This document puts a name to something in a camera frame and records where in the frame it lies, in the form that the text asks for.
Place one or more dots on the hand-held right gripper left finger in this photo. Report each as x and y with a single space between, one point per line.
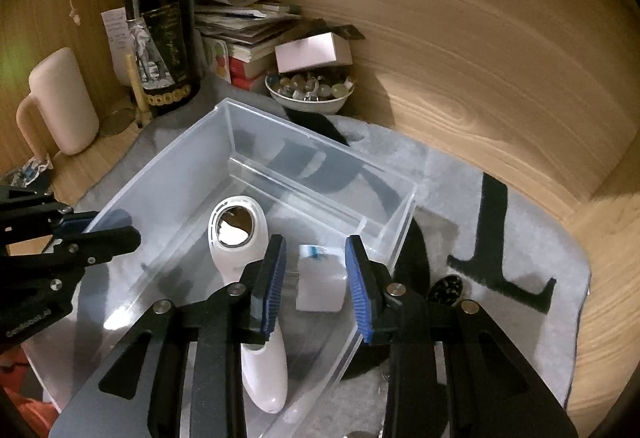
270 288

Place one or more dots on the small pink box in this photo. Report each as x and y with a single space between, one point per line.
312 50

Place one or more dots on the pink mug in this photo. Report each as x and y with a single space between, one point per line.
62 103

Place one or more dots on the clear plastic storage bin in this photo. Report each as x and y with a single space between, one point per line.
165 198

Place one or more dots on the small white box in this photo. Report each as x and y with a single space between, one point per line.
320 283

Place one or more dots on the orange cloth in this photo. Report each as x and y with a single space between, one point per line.
25 408

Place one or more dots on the white handwritten note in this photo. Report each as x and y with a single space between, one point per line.
115 38

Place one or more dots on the stack of books and papers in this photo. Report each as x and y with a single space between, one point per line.
240 28

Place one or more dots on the pale wooden stick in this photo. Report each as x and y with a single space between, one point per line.
136 88

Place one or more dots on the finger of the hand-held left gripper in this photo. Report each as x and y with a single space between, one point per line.
107 243
75 223

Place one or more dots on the white bowl of marbles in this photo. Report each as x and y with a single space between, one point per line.
310 93

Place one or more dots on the crumpled wrapper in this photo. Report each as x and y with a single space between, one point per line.
27 170

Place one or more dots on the clear glass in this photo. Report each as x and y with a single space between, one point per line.
117 123

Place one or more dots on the white handheld device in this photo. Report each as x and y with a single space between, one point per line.
265 368

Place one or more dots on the grey mat with black letters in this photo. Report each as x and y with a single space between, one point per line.
530 238

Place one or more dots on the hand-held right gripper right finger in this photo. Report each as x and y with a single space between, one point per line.
357 288

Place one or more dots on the dark wine bottle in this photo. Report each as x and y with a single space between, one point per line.
160 18

